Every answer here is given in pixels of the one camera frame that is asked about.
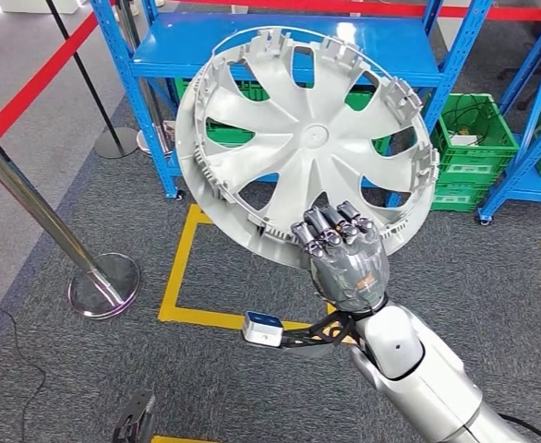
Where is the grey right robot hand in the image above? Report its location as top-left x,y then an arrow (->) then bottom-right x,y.
290,200 -> 391,314

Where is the silver plastic wheel cover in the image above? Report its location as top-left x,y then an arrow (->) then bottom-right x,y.
175,25 -> 440,270

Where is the white adapter box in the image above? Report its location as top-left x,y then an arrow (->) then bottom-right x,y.
449,131 -> 480,149

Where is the yellow floor tape square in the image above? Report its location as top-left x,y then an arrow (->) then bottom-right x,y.
150,435 -> 216,443

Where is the black right camera bracket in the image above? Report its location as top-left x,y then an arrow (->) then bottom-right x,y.
280,308 -> 369,357

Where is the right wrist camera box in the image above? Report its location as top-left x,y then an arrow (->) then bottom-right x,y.
241,311 -> 284,349

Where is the black cable bundle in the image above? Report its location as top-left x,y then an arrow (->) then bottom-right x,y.
452,97 -> 493,133

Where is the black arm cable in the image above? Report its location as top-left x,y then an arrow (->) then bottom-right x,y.
499,413 -> 541,443

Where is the chrome stanchion post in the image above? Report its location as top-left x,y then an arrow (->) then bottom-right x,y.
0,125 -> 141,320
115,0 -> 176,158

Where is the black stanchion post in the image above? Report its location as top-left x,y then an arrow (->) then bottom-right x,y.
45,0 -> 140,161

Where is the black floor cable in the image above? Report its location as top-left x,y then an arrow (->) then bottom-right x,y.
0,304 -> 48,443

